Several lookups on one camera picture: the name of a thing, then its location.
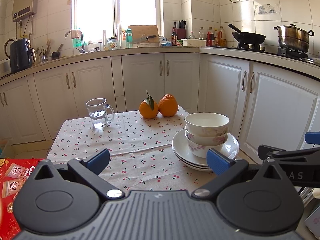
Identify black gas stove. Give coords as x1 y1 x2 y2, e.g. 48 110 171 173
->
235 44 320 61

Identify glass mug with water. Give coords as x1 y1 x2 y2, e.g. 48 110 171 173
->
86 98 115 129

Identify steel cooking pot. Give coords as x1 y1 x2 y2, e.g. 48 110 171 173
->
274 24 314 53

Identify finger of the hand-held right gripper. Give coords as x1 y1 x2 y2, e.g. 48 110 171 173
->
304 131 320 145
257 144 320 160

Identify white plate fruit print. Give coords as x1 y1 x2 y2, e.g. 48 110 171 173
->
180 162 215 172
172 129 240 167
175 154 218 170

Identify black wok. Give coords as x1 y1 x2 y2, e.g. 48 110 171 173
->
228 24 266 46

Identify black air fryer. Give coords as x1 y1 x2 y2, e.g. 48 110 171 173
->
9 38 37 74

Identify orange with green leaf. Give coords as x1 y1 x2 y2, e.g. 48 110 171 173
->
139 91 159 119

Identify wall water heater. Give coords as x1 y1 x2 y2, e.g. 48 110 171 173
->
12 0 40 22

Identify white kitchen cabinets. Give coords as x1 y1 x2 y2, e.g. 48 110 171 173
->
0 46 320 160

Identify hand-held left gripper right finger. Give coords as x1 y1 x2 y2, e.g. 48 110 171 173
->
192 148 292 201

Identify cherry print tablecloth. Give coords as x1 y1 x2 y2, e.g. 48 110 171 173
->
46 105 240 193

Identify steel sink faucet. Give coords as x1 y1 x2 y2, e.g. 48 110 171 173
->
65 29 85 53

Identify wall sticker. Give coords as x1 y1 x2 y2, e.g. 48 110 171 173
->
255 4 280 15

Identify kitchen window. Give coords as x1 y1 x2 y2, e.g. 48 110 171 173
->
72 0 163 43

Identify small black saucepan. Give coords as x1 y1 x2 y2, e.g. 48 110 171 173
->
52 44 64 60

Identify utensil holder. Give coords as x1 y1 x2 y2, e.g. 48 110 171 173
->
34 39 52 64

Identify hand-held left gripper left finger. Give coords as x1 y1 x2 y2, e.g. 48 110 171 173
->
25 148 125 201

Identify yellow oil bottle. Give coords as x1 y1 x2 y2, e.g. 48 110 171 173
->
218 26 227 47

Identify white bowl pink floral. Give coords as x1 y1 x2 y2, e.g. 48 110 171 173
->
184 113 230 138
185 132 228 158
185 125 229 146

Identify black handled kitchen knife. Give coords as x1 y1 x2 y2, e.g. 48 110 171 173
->
141 34 157 46

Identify bumpy orange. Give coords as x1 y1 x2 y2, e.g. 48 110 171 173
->
158 94 179 117

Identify white rice cooker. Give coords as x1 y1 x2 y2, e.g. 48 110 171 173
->
0 59 12 77

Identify green dish soap bottle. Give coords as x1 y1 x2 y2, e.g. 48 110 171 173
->
71 29 82 47

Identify dark red knife block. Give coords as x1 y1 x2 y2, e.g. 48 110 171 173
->
174 20 187 40

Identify wooden cutting board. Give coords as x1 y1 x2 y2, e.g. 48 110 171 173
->
128 25 160 44

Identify red printed carton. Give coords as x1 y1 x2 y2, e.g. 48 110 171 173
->
0 158 48 240

